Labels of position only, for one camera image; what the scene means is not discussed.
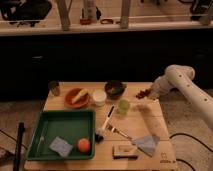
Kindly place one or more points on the wooden shelf rail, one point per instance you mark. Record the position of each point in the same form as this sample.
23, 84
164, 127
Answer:
94, 16

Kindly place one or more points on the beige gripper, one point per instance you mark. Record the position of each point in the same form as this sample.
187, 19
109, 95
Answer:
153, 95

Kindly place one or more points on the dark green bowl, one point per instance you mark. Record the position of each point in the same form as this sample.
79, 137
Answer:
114, 89

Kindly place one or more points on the orange bowl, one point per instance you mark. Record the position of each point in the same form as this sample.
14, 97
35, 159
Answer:
79, 104

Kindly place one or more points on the yellow banana piece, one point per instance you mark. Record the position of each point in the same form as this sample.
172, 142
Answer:
80, 94

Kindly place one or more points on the light green cup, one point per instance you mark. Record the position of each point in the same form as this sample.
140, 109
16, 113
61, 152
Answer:
123, 106

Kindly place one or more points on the black office chair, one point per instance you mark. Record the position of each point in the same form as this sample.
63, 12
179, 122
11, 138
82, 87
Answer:
30, 12

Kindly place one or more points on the green plastic tray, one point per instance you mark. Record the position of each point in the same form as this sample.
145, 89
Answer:
68, 125

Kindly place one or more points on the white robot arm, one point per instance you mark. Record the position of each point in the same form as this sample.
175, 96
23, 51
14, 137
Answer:
180, 77

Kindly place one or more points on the orange fruit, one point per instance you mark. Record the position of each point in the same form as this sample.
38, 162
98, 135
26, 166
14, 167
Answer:
83, 145

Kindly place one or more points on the white paper cup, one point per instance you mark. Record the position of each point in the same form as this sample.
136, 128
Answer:
99, 97

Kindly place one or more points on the silver fork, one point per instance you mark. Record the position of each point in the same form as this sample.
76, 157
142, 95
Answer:
115, 130

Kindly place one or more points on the dark grape bunch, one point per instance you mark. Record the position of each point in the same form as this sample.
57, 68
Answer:
143, 93

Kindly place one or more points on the blue sponge in tray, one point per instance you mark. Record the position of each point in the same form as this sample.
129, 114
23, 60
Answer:
62, 147

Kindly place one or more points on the blue cloth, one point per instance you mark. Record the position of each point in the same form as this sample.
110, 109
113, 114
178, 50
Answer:
147, 144

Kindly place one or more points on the black pole stand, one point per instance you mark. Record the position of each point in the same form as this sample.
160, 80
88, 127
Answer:
16, 162

